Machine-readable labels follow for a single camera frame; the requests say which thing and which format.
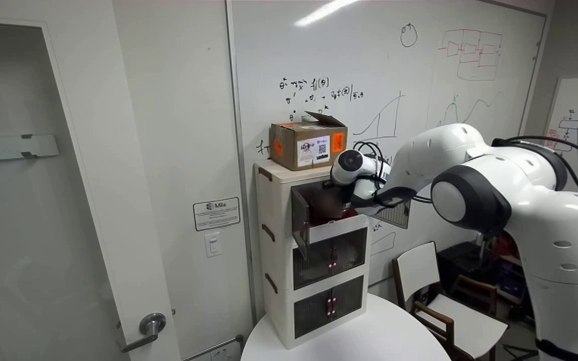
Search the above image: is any white wall sign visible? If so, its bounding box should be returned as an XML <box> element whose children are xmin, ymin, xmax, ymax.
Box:
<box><xmin>190</xmin><ymin>195</ymin><xmax>243</xmax><ymax>233</ymax></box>

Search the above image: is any shiny steel bowl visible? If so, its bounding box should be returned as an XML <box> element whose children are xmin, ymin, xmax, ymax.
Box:
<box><xmin>308</xmin><ymin>195</ymin><xmax>349</xmax><ymax>223</ymax></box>

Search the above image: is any tinted open cabinet door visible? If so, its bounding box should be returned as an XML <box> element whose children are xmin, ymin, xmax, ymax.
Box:
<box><xmin>365</xmin><ymin>192</ymin><xmax>414</xmax><ymax>231</ymax></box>

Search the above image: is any white coat hook rack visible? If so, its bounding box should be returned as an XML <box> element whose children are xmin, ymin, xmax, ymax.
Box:
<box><xmin>0</xmin><ymin>133</ymin><xmax>61</xmax><ymax>167</ymax></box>

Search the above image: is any white light switch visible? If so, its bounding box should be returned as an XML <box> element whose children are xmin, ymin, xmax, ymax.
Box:
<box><xmin>202</xmin><ymin>233</ymin><xmax>228</xmax><ymax>261</ymax></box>

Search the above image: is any silver lever door handle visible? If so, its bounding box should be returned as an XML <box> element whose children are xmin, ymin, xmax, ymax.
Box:
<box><xmin>121</xmin><ymin>312</ymin><xmax>168</xmax><ymax>355</ymax></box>

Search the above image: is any large wall whiteboard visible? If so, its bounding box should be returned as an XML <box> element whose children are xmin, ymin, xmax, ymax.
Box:
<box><xmin>225</xmin><ymin>0</ymin><xmax>549</xmax><ymax>298</ymax></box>

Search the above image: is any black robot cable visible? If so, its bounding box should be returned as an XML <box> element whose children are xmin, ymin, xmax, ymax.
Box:
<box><xmin>489</xmin><ymin>135</ymin><xmax>578</xmax><ymax>197</ymax></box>

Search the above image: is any brown cardboard box with labels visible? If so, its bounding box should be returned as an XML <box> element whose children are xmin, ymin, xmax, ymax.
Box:
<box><xmin>267</xmin><ymin>110</ymin><xmax>349</xmax><ymax>172</ymax></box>

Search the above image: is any white seat wooden chair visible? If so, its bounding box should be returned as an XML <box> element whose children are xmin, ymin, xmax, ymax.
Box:
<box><xmin>395</xmin><ymin>239</ymin><xmax>510</xmax><ymax>361</ymax></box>

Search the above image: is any white three-tier cabinet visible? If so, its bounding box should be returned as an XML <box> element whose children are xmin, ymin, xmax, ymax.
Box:
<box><xmin>252</xmin><ymin>156</ymin><xmax>374</xmax><ymax>352</ymax></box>

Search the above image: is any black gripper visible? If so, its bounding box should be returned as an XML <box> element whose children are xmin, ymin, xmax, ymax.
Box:
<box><xmin>329</xmin><ymin>183</ymin><xmax>365</xmax><ymax>216</ymax></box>

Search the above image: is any white room door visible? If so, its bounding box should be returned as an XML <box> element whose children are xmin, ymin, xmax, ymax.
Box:
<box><xmin>0</xmin><ymin>19</ymin><xmax>182</xmax><ymax>361</ymax></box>

